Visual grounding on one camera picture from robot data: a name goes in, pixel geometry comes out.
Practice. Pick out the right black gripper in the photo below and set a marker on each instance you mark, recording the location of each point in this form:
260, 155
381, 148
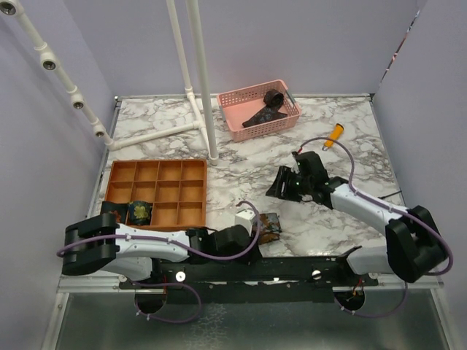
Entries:
284, 175

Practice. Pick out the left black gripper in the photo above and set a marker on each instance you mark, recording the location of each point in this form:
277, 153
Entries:
252, 255

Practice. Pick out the brown grey floral tie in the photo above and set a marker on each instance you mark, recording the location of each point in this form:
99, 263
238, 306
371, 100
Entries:
270, 228

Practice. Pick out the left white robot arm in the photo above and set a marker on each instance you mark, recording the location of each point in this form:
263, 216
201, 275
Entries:
103, 244

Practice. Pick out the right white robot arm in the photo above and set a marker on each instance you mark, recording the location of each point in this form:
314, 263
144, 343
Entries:
413, 246

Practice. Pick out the wooden compartment tray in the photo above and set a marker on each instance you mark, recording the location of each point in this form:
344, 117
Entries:
177, 189

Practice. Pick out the pink perforated plastic basket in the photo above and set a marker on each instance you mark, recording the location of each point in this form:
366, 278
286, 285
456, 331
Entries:
238, 107

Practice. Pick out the dark blue-flowered tie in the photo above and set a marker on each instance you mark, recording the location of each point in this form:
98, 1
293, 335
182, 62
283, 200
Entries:
268, 109

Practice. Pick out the navy yellow-flower rolled tie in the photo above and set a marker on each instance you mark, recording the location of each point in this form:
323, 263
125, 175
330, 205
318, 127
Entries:
139, 213

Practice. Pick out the black orange-flower rolled tie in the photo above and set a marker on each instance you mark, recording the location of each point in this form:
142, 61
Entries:
120, 210

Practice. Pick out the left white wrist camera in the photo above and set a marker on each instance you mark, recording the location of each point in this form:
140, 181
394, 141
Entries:
247, 219

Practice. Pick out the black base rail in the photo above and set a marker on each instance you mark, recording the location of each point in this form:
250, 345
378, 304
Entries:
264, 280

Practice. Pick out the yellow handled utility knife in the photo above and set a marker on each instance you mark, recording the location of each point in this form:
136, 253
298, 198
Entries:
335, 135

